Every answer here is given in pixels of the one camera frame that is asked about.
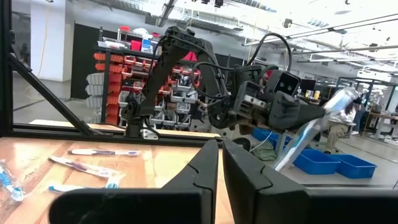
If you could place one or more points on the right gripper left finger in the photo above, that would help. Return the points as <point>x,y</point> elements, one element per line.
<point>199,186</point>

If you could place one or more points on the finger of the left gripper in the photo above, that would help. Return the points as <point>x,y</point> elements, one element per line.
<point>292,115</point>

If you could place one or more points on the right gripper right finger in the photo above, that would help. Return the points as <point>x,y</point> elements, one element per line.
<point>248,186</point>

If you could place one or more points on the blue toothbrush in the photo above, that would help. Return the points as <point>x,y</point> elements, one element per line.
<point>298,143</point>
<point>9,183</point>
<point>65,188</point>

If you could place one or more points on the teal toothpaste tube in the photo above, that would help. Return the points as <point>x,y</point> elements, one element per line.
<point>112,184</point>

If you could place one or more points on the white toothbrush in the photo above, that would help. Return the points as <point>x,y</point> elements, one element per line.
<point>81,165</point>
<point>102,152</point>

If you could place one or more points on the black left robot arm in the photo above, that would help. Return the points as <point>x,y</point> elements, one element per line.
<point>161,77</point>

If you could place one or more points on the black monitor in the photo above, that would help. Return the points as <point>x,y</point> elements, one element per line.
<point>308,85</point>

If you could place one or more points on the blue plastic bin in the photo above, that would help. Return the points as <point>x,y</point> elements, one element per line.
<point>261,134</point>
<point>314,163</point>
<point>354,168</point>

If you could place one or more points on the green bag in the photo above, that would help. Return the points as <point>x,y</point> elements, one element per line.
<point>264,153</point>

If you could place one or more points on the seated person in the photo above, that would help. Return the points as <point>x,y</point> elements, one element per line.
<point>340,118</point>

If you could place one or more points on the shelf rack with orange bins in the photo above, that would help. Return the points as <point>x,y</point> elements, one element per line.
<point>115,77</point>

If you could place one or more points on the black partition panel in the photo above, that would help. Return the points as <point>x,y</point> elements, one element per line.
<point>82,62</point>

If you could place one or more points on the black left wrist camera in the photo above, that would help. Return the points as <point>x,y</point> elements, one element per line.
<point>287,83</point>

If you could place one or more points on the silver arm base bracket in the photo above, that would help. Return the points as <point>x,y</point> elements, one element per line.
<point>149,134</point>

